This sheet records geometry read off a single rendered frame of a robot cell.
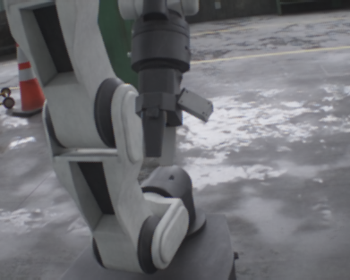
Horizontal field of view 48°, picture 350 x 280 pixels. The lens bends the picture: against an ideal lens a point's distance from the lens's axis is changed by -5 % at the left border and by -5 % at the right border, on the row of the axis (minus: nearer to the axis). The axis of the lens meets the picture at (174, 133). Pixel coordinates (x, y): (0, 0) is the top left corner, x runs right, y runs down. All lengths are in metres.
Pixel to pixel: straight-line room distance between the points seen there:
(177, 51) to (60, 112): 0.32
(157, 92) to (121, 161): 0.28
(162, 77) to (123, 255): 0.52
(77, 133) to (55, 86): 0.10
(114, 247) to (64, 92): 0.38
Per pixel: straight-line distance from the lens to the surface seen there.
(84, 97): 0.77
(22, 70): 3.89
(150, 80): 0.57
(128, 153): 0.80
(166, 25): 0.60
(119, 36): 3.21
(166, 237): 0.98
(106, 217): 0.98
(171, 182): 1.15
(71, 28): 0.73
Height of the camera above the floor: 0.85
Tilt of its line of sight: 20 degrees down
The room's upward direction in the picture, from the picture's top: 10 degrees counter-clockwise
